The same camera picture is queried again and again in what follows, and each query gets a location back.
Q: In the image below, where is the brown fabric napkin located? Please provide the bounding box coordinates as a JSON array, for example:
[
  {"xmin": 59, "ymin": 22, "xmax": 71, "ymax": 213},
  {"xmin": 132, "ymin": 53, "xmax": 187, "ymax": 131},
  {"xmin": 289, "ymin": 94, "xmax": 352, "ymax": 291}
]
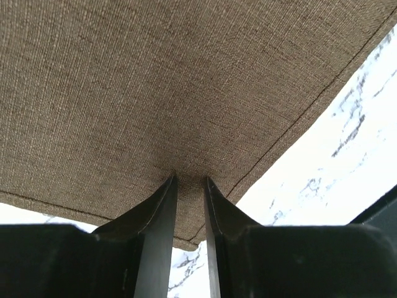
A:
[{"xmin": 1, "ymin": 1, "xmax": 396, "ymax": 250}]

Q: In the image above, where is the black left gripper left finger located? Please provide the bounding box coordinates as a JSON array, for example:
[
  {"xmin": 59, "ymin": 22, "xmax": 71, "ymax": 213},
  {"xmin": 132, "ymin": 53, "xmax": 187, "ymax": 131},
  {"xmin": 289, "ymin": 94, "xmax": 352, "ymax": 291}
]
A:
[{"xmin": 92, "ymin": 176, "xmax": 178, "ymax": 297}]

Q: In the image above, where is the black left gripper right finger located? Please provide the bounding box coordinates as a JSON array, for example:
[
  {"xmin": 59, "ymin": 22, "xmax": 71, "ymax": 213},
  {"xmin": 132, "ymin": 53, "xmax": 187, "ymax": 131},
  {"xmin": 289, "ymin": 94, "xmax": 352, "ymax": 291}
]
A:
[{"xmin": 203, "ymin": 176, "xmax": 259, "ymax": 297}]

